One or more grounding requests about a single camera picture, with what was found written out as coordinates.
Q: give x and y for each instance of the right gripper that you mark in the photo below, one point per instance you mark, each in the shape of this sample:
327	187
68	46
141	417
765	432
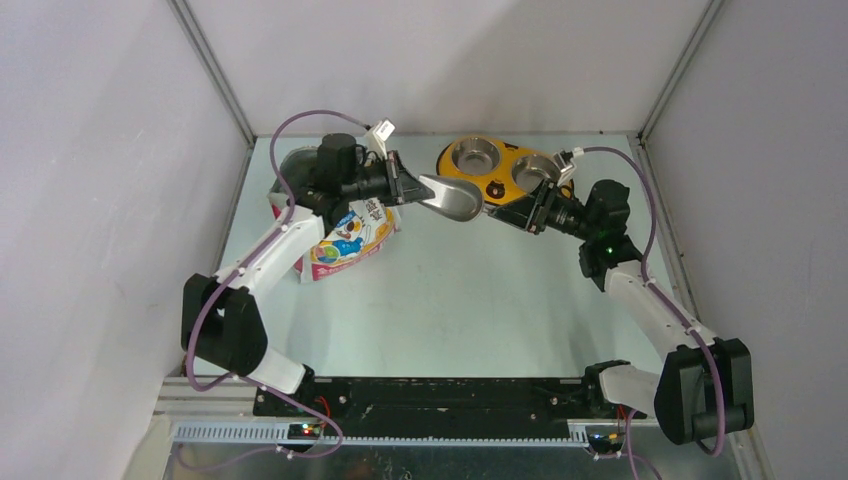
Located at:
518	214

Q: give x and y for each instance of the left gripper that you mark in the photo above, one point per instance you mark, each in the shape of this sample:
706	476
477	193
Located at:
403	186

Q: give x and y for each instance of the yellow double pet bowl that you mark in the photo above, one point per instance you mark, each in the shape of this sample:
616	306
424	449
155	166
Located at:
503	171

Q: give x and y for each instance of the metal food scoop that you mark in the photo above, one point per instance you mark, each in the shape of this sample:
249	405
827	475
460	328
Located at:
453	198

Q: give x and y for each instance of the pet food bag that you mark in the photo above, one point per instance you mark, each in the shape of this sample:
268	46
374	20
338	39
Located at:
360	233

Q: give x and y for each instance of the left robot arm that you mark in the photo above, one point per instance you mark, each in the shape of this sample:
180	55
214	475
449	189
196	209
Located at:
222	322

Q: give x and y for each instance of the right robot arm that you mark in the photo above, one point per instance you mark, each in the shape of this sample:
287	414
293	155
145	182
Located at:
705	387

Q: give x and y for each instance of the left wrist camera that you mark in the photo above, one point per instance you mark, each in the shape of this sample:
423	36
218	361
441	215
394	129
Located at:
377	136

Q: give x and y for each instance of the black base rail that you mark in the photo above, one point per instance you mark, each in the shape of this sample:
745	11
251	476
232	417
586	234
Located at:
449	409

